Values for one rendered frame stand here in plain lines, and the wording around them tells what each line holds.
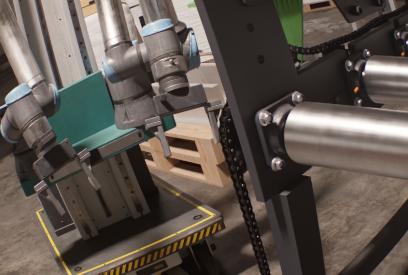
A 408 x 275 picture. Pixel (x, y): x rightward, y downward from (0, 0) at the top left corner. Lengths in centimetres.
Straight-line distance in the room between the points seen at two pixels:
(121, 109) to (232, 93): 97
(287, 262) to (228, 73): 46
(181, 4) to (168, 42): 351
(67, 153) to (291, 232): 59
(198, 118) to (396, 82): 223
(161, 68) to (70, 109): 63
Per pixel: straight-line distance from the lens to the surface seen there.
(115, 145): 185
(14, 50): 155
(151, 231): 202
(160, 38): 142
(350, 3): 125
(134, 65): 155
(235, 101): 96
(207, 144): 289
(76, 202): 207
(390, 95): 112
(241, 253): 229
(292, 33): 405
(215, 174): 296
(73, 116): 196
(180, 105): 140
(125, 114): 188
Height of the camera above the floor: 122
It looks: 17 degrees down
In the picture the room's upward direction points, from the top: 18 degrees counter-clockwise
